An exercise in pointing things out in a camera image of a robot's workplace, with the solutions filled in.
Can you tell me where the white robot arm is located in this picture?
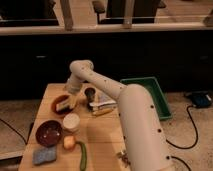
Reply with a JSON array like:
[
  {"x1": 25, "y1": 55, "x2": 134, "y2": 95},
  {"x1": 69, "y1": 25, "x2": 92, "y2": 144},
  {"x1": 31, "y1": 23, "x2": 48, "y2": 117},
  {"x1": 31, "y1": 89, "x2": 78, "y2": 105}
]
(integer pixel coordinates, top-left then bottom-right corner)
[{"x1": 66, "y1": 60, "x2": 175, "y2": 171}]

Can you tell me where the orange-red bowl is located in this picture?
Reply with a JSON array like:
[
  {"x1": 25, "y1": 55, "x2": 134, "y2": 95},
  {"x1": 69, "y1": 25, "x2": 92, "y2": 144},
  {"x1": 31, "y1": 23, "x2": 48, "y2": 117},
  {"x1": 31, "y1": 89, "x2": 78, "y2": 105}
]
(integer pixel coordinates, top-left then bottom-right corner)
[{"x1": 51, "y1": 95, "x2": 72, "y2": 115}]

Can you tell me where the dark maroon bowl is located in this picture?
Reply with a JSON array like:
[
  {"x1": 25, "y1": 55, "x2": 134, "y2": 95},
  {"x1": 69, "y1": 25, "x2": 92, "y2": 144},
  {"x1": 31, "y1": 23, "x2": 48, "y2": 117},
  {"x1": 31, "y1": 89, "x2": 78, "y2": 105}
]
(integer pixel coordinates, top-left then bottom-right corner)
[{"x1": 35, "y1": 120, "x2": 62, "y2": 147}]

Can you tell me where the dark brown cup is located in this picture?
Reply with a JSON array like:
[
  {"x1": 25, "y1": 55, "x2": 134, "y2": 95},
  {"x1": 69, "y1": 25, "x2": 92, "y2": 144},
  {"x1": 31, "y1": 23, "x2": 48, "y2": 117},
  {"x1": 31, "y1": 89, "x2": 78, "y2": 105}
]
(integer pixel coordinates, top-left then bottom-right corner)
[{"x1": 84, "y1": 87, "x2": 95, "y2": 103}]

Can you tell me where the white round lidded container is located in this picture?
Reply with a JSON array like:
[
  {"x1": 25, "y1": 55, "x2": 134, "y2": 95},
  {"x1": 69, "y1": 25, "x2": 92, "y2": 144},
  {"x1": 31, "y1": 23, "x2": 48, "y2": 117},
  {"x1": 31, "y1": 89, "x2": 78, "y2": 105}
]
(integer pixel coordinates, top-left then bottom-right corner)
[{"x1": 63, "y1": 113, "x2": 80, "y2": 132}]

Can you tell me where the yellow banana toy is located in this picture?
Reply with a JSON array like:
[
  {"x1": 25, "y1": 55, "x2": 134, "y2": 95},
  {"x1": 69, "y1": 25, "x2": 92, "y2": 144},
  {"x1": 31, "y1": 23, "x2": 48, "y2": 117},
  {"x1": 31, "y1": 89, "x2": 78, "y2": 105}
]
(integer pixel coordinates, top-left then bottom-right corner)
[{"x1": 92, "y1": 108, "x2": 114, "y2": 117}]

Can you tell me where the blue sponge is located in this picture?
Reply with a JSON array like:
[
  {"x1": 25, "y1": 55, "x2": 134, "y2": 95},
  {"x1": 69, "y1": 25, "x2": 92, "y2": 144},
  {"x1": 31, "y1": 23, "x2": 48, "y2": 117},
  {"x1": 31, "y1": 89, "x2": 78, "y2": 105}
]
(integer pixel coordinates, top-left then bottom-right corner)
[{"x1": 32, "y1": 146, "x2": 57, "y2": 165}]

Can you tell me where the green chili pepper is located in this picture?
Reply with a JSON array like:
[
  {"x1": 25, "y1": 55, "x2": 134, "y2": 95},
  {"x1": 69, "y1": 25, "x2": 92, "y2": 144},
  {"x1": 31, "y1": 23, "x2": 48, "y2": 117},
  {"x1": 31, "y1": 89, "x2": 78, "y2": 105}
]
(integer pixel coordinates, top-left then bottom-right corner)
[{"x1": 77, "y1": 141, "x2": 87, "y2": 171}]

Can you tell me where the green plastic tray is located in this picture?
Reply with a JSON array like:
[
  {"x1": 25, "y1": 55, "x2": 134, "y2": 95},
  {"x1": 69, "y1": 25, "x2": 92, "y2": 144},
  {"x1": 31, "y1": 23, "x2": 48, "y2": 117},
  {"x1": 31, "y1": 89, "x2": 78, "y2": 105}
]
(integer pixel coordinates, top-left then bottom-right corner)
[{"x1": 120, "y1": 77, "x2": 172, "y2": 121}]

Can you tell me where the small metal keys pile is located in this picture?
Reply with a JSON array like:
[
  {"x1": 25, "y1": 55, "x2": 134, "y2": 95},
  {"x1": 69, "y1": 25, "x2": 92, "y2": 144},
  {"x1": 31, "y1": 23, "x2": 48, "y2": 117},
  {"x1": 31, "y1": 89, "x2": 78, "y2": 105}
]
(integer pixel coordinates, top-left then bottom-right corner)
[{"x1": 116, "y1": 150, "x2": 130, "y2": 167}]

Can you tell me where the blue black power box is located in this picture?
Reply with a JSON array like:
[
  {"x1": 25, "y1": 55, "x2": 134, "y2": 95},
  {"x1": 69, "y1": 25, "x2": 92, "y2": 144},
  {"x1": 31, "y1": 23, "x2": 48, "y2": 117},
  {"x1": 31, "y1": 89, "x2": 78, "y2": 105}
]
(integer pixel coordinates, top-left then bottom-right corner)
[{"x1": 190, "y1": 93, "x2": 212, "y2": 108}]

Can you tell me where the white railing frame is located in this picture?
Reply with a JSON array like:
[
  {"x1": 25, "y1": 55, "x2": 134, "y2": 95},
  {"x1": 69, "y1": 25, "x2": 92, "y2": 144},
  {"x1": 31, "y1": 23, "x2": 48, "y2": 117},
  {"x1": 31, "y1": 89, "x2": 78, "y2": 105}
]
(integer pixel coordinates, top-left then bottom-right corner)
[{"x1": 0, "y1": 0, "x2": 213, "y2": 36}]

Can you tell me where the black cable on floor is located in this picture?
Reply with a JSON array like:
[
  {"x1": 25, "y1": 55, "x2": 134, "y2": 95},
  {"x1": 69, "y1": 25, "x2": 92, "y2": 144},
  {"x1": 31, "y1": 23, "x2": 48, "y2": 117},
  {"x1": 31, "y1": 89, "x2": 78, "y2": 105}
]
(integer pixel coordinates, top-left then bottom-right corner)
[{"x1": 165, "y1": 105, "x2": 200, "y2": 150}]

